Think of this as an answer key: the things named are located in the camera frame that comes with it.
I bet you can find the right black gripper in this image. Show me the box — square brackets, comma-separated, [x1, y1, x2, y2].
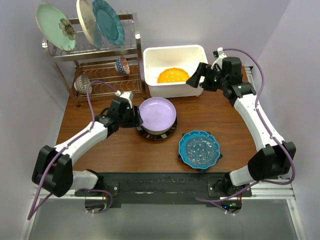
[186, 62, 228, 93]

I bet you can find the lilac plate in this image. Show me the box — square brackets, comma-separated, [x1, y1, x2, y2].
[139, 97, 177, 132]

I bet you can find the orange dotted plate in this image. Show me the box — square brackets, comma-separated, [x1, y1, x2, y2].
[157, 67, 190, 84]

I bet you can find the yellow woven pattern plate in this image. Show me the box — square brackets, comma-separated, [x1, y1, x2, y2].
[142, 125, 176, 136]

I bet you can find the mint floral plate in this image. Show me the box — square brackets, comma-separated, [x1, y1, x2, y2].
[141, 119, 177, 135]
[35, 3, 76, 52]

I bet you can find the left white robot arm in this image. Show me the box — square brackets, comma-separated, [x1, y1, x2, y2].
[31, 91, 143, 197]

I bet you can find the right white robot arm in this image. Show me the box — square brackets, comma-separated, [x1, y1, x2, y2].
[186, 57, 296, 197]

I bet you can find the white plastic bin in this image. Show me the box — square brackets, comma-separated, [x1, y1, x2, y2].
[143, 44, 208, 98]

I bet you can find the black striped plate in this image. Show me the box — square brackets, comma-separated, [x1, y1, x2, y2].
[136, 118, 178, 141]

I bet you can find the metal dish rack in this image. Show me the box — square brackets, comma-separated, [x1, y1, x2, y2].
[41, 12, 148, 108]

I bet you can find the blue patterned bowl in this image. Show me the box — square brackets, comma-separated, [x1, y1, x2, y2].
[115, 56, 130, 75]

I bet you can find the blue scalloped plate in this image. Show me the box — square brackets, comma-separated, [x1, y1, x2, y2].
[178, 130, 223, 174]

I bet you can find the grey patterned bowl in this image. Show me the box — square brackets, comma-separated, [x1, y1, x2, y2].
[73, 73, 92, 94]

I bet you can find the teal plate on rack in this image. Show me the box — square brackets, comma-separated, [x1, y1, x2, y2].
[92, 0, 125, 46]

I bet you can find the mint floral plate on rack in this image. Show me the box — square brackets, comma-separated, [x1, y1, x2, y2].
[35, 3, 76, 52]

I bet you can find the cream plate on rack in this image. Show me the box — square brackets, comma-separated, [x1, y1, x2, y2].
[76, 0, 98, 47]

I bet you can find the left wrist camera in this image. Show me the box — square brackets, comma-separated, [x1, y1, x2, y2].
[115, 90, 134, 108]

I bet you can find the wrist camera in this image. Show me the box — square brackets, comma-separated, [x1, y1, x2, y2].
[115, 90, 134, 108]
[212, 47, 227, 68]

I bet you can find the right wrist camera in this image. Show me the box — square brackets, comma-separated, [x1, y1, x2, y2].
[212, 47, 227, 68]

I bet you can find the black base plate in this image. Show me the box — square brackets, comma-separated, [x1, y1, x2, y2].
[74, 171, 253, 208]

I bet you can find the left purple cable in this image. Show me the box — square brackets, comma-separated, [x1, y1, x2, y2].
[26, 80, 122, 221]

